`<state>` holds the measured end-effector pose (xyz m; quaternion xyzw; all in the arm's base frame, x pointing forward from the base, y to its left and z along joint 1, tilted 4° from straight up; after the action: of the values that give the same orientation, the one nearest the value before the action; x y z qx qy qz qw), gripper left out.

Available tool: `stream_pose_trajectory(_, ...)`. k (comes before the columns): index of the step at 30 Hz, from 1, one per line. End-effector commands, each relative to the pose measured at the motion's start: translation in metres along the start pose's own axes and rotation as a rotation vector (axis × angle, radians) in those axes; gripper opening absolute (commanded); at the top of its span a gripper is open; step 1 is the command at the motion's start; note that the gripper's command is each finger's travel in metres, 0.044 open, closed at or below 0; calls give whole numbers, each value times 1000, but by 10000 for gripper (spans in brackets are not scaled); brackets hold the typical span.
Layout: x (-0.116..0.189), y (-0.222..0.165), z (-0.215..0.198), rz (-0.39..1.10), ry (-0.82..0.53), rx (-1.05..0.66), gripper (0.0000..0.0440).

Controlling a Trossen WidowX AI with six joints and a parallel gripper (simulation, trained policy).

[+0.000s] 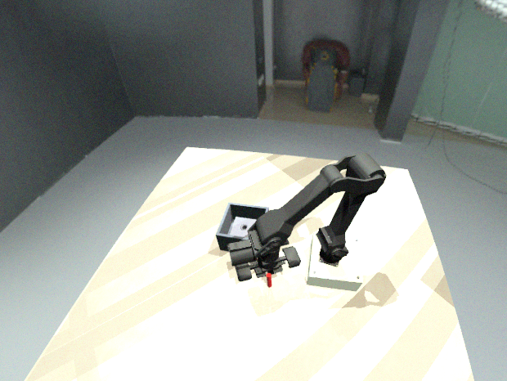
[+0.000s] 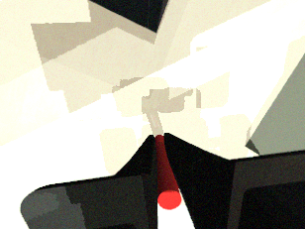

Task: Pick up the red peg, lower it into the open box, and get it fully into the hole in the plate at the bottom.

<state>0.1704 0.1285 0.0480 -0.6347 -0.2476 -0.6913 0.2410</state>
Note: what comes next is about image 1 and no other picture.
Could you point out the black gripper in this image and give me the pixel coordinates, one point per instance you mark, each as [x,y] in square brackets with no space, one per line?
[261,267]

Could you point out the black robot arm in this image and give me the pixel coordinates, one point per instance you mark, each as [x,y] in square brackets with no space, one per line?
[363,177]

